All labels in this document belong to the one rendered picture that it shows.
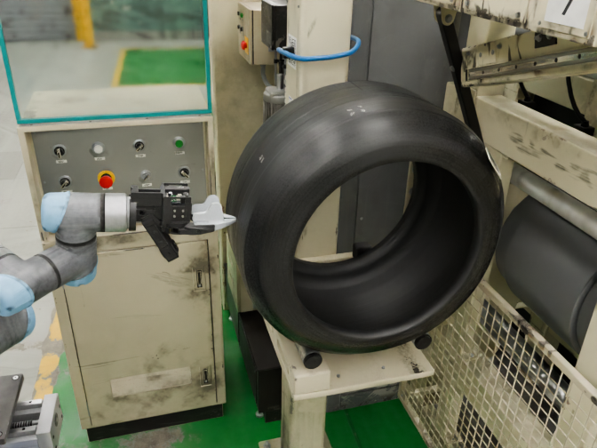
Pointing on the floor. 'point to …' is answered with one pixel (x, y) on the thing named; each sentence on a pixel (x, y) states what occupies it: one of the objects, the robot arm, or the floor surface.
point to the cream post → (296, 417)
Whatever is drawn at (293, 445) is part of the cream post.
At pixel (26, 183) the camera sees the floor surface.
